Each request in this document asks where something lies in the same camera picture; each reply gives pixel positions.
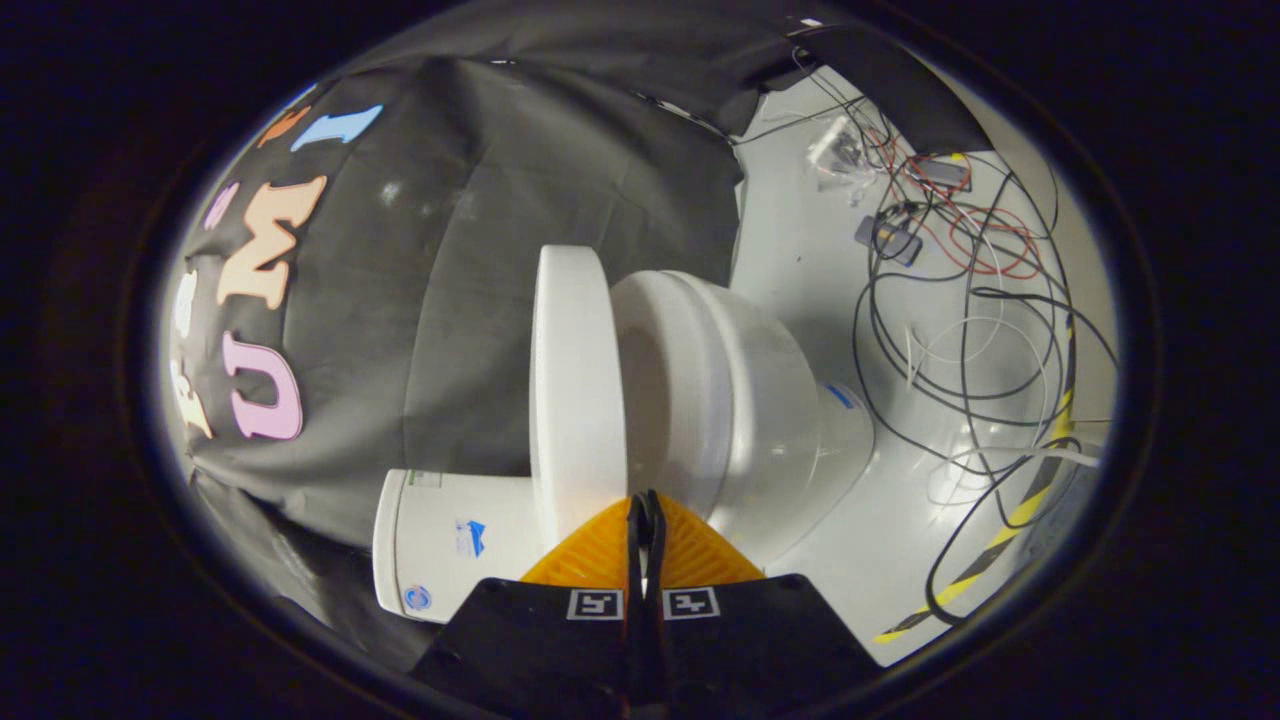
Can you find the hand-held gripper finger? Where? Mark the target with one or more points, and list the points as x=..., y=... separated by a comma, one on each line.
x=657, y=600
x=635, y=600

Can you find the white toilet tank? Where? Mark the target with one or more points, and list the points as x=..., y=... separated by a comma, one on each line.
x=450, y=545

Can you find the white toilet bowl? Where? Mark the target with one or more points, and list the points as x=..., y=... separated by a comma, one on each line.
x=750, y=400

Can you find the black backdrop cloth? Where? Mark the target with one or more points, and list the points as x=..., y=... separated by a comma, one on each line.
x=450, y=300

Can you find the yellow black striped tape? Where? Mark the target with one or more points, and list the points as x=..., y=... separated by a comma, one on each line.
x=1015, y=515

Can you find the small grey electronic device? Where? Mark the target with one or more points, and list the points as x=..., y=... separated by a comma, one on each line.
x=890, y=242

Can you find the clear plastic bag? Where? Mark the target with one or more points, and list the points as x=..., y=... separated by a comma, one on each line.
x=835, y=150

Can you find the small dark electronic box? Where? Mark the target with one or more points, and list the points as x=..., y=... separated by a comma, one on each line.
x=945, y=172

